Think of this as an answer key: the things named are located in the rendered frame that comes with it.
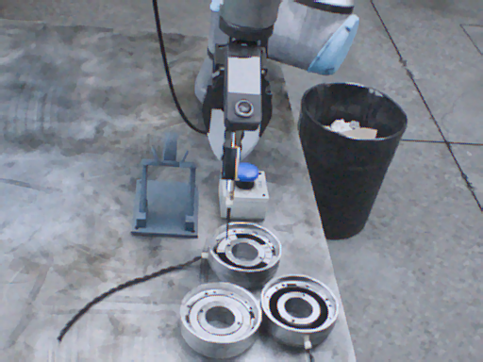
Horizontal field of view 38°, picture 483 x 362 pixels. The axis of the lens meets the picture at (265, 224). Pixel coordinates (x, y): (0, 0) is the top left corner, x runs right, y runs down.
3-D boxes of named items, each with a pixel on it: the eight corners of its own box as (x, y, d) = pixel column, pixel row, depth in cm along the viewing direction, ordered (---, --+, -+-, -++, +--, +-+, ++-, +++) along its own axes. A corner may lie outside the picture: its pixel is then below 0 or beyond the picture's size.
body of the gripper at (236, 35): (261, 84, 102) (274, 5, 94) (265, 116, 95) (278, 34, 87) (208, 79, 101) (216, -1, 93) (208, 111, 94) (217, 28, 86)
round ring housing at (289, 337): (250, 296, 98) (254, 275, 96) (321, 291, 101) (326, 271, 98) (265, 354, 91) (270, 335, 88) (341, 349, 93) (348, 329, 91)
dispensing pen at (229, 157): (217, 238, 100) (225, 121, 98) (216, 235, 104) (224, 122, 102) (233, 239, 100) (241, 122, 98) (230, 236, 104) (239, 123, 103)
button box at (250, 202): (265, 220, 111) (269, 196, 108) (221, 219, 110) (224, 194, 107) (259, 189, 118) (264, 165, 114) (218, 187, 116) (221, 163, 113)
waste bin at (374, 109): (384, 249, 234) (421, 142, 207) (286, 245, 229) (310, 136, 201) (362, 186, 260) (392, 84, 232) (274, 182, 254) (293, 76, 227)
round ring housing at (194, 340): (183, 367, 88) (185, 346, 85) (173, 304, 95) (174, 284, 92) (264, 359, 90) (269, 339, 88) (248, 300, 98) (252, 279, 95)
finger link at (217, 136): (222, 141, 106) (234, 89, 100) (222, 164, 101) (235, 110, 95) (201, 138, 105) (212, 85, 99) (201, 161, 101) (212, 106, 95)
